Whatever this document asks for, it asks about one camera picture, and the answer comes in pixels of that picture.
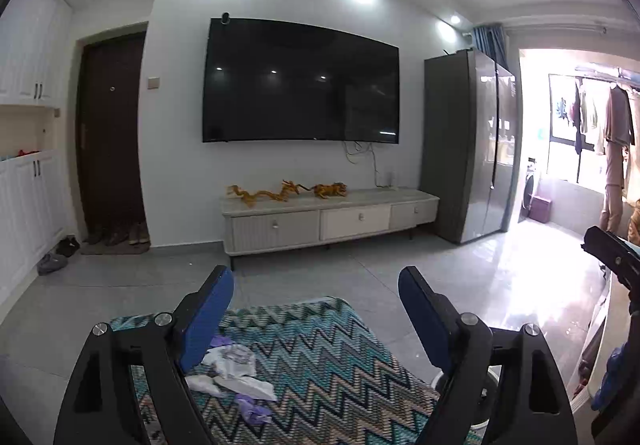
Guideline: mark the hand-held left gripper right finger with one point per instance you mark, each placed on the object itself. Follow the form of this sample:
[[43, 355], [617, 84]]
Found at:
[[422, 320]]

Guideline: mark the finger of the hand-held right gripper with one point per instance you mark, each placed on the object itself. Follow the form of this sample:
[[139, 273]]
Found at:
[[607, 245]]

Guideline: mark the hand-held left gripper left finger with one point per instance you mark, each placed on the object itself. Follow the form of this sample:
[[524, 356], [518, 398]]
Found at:
[[207, 320]]

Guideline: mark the white tissue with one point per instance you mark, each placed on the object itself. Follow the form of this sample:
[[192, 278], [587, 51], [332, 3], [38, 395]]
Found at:
[[240, 385]]

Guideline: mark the round trash bin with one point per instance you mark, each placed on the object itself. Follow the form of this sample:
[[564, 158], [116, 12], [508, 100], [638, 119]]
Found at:
[[486, 405]]

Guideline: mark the purple storage box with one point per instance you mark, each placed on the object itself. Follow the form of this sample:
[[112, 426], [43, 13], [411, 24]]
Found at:
[[541, 208]]

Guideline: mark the white washing machine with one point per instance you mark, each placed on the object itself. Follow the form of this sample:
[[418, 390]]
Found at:
[[530, 195]]

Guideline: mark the zigzag knitted blanket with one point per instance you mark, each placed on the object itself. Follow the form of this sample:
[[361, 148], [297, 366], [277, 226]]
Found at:
[[325, 375]]

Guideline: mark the brown doormat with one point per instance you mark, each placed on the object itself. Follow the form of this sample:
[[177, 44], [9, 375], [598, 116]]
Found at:
[[115, 249]]

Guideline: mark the hanging clothes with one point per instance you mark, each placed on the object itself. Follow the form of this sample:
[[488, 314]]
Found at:
[[617, 125]]

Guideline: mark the row of brown shoes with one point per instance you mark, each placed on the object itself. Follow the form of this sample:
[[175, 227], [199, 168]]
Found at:
[[117, 235]]

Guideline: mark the white television stand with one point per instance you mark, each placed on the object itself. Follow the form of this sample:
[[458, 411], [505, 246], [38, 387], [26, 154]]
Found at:
[[300, 230]]

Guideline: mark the blue cloth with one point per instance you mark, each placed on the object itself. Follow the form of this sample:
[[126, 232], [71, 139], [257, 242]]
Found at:
[[610, 375]]

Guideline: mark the golden dragon figurine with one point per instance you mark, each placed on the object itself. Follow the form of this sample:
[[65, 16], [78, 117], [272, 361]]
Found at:
[[265, 196]]

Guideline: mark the white power strip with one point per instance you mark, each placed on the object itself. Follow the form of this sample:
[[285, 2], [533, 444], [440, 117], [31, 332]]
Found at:
[[391, 179]]

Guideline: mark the golden tiger figurine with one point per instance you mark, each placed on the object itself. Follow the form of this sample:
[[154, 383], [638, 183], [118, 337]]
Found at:
[[330, 190]]

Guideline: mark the grey slipper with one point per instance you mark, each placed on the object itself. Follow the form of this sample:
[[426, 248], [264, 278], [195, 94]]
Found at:
[[57, 259], [47, 266]]

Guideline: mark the grey double-door refrigerator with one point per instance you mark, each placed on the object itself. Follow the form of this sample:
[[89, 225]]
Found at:
[[450, 150]]

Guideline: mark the dark brown entrance door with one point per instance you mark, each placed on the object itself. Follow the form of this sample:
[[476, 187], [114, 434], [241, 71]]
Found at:
[[112, 150]]

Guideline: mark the white base cabinet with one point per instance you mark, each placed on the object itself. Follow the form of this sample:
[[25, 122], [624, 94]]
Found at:
[[25, 225]]

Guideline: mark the blue curtain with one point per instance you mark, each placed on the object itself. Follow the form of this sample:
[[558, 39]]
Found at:
[[490, 45]]

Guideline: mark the small red item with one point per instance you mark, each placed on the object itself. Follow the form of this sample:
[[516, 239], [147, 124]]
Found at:
[[27, 153]]

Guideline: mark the small webcam on television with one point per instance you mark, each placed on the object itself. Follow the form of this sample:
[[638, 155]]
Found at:
[[226, 18]]

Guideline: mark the clothes drying rail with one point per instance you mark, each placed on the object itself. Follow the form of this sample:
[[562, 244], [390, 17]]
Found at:
[[607, 72]]

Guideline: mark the beige light switch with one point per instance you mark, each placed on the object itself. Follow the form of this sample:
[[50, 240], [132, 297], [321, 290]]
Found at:
[[153, 82]]

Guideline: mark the black wall-mounted television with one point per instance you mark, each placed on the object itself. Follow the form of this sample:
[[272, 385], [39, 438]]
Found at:
[[300, 85]]

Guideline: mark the white wall cabinet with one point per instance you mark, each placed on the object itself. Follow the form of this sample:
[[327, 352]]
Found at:
[[30, 50]]

